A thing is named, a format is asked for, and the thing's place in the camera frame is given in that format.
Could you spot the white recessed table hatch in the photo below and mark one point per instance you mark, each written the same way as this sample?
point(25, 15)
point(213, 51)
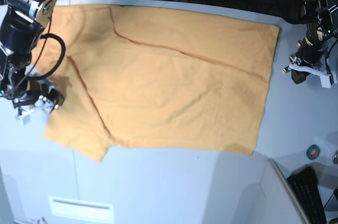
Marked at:
point(81, 210)

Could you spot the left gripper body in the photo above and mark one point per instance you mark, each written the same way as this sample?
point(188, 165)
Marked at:
point(310, 57)

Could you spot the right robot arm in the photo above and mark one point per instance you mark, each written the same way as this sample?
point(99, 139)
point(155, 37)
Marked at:
point(24, 24)

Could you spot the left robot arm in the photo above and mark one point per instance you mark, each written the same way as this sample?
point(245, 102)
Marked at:
point(320, 17)

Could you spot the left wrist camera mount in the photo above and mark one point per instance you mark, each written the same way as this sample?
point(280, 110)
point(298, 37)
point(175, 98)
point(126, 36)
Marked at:
point(326, 79)

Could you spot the silver round knob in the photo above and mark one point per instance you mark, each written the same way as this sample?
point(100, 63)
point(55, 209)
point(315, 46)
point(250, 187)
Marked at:
point(335, 158)

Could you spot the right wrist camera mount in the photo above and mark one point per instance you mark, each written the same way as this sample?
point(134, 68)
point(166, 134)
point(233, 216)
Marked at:
point(24, 111)

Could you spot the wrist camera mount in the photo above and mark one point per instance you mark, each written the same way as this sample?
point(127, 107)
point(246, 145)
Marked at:
point(24, 111)
point(326, 79)

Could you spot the white partition panel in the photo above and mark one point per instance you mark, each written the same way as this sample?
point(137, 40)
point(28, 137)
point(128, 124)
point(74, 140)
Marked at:
point(250, 189)

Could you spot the black computer keyboard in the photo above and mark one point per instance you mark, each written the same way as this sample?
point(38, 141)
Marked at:
point(304, 186)

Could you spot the orange yellow t-shirt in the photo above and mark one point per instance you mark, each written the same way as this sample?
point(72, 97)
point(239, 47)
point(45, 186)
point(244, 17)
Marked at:
point(154, 77)

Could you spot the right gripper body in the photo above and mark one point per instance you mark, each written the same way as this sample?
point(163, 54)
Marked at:
point(30, 90)

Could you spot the green tape roll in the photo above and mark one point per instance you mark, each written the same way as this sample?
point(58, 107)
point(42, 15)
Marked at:
point(313, 152)

